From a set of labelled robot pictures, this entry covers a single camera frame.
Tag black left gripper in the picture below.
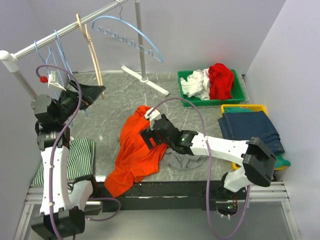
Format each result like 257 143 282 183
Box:
54 79 105 124

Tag orange t shirt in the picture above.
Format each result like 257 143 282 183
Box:
104 105 168 198

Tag grey adidas t shirt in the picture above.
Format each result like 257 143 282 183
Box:
159 147 209 171

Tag wooden hanger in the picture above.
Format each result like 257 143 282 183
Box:
75 13 103 86

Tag white t shirt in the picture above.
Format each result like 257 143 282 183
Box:
180 68 211 101

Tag light blue wire hanger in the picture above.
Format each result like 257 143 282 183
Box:
91 15 164 63

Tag red t shirt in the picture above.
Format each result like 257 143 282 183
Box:
208 63 235 101

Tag light blue hanger of red shirt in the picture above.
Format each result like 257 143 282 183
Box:
33 40 54 64

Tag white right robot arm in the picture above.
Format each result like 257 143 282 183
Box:
140 111 277 200

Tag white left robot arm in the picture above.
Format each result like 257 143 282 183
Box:
31 80 106 240

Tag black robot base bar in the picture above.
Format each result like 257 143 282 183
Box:
69 178 251 216

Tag green white striped cloth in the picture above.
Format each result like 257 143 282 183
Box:
32 137 97 186

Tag silver clothes rack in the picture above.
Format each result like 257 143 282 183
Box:
0 0 169 98

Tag blue denim jeans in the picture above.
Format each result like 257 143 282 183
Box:
217 109 285 156

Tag green plastic bin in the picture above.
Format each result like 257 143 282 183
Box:
177 69 246 107

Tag yellow plastic bin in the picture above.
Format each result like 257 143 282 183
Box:
220 103 286 172

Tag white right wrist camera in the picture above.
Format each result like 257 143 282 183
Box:
144 107 162 121

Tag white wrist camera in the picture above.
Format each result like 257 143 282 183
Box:
144 107 162 121
39 70 66 91

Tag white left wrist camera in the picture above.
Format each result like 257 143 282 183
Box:
39 70 66 91

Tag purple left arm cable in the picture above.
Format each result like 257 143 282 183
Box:
36 64 121 240

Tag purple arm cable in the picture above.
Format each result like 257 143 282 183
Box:
36 64 121 240
147 97 251 240

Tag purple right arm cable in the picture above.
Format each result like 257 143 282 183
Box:
147 97 251 240

